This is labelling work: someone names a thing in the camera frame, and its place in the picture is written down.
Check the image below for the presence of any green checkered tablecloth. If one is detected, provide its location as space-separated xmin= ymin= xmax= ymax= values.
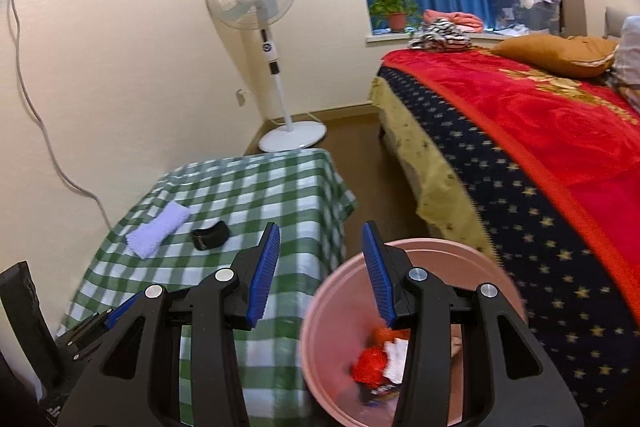
xmin=55 ymin=148 xmax=357 ymax=427

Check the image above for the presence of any black strap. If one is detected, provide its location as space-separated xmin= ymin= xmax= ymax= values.
xmin=190 ymin=220 xmax=230 ymax=251

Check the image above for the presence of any clear plastic storage box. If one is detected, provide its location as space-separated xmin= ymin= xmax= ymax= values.
xmin=487 ymin=0 xmax=562 ymax=32

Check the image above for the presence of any brown pillow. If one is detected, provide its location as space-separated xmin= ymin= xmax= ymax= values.
xmin=490 ymin=33 xmax=621 ymax=79

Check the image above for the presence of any white plastic bag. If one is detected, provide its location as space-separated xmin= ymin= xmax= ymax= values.
xmin=382 ymin=338 xmax=411 ymax=383

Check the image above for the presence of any black snack packet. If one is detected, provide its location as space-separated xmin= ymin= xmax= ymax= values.
xmin=360 ymin=382 xmax=401 ymax=408

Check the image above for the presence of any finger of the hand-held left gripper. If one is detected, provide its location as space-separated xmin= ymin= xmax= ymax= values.
xmin=52 ymin=291 xmax=146 ymax=360

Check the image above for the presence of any black white striped cloth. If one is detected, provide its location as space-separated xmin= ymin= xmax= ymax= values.
xmin=407 ymin=18 xmax=472 ymax=54

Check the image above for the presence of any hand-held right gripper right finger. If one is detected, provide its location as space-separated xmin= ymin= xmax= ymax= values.
xmin=361 ymin=221 xmax=585 ymax=427

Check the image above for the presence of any grey wall cable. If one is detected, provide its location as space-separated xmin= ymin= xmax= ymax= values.
xmin=5 ymin=0 xmax=115 ymax=232

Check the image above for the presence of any red blanket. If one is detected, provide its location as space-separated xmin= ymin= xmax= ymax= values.
xmin=382 ymin=47 xmax=640 ymax=288

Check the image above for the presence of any bed with starry blanket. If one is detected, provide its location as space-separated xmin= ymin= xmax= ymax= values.
xmin=369 ymin=64 xmax=640 ymax=427

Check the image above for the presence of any purple towel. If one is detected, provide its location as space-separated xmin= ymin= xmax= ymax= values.
xmin=125 ymin=201 xmax=192 ymax=259

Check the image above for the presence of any pink cloth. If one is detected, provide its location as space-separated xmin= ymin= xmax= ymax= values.
xmin=422 ymin=9 xmax=485 ymax=32

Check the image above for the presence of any potted green plant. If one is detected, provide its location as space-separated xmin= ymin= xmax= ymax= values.
xmin=369 ymin=0 xmax=423 ymax=32

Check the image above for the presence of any plaid pillow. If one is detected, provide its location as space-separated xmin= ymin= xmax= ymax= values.
xmin=611 ymin=14 xmax=640 ymax=112

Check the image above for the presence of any pink plastic bin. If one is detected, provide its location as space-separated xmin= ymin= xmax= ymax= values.
xmin=300 ymin=238 xmax=530 ymax=427

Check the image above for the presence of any red plastic bag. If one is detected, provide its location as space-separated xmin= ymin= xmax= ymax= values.
xmin=350 ymin=347 xmax=388 ymax=383

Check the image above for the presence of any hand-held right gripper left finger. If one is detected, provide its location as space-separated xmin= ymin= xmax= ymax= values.
xmin=59 ymin=222 xmax=282 ymax=427

